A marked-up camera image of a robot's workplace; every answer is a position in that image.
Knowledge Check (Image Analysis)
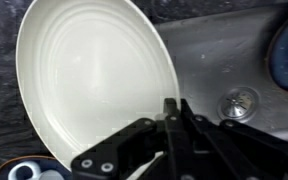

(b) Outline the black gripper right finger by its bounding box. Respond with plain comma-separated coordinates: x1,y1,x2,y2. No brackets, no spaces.
179,98,288,180

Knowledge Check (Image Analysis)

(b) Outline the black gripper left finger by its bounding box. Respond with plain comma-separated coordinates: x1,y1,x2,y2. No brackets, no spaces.
70,98,192,180

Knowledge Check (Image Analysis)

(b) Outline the cream ceramic plate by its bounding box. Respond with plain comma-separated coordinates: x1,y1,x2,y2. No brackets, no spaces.
15,0,181,171

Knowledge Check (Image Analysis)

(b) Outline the dark round plate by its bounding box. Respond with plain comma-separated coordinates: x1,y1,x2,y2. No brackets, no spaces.
0,154,74,180

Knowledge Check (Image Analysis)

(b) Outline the metal sink drain strainer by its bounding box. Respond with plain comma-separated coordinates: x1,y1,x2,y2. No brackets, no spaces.
216,86,261,121

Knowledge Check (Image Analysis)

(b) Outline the white mug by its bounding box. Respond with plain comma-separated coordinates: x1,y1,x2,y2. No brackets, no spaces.
6,159,67,180

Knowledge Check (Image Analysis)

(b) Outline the stainless steel sink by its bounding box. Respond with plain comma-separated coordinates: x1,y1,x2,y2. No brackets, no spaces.
153,0,288,148

